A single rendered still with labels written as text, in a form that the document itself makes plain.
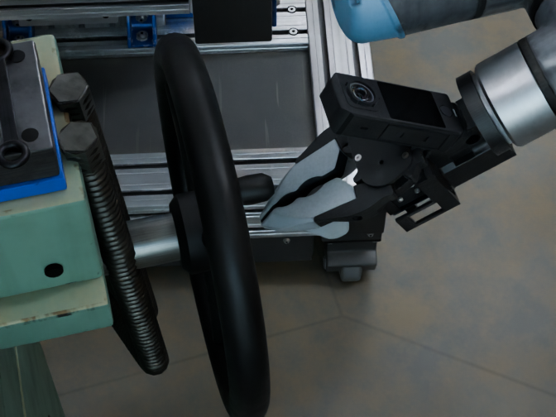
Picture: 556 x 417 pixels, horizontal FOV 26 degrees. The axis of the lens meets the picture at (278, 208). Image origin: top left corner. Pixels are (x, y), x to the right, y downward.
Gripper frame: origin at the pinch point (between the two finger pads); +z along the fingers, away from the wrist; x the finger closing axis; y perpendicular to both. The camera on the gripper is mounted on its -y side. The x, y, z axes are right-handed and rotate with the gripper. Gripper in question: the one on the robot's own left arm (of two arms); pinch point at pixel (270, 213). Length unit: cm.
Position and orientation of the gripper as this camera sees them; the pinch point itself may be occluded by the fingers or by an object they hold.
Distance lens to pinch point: 100.9
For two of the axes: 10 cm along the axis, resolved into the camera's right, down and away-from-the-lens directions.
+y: 4.9, 3.9, 7.8
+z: -8.4, 4.6, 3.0
